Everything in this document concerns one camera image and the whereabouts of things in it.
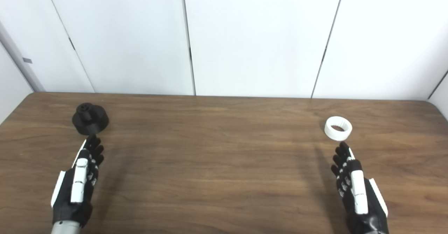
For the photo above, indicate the small gray wall tag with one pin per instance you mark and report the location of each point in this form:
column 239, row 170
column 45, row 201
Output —
column 27, row 60

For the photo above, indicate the gray wall post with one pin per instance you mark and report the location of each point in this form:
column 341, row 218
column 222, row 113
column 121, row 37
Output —
column 21, row 57

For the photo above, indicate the round black stepped part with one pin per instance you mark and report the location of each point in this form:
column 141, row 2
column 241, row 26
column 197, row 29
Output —
column 91, row 122

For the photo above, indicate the white and black left hand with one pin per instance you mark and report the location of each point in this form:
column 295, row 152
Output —
column 79, row 178

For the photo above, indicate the white and black right hand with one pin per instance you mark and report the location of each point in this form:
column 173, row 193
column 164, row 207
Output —
column 358, row 188

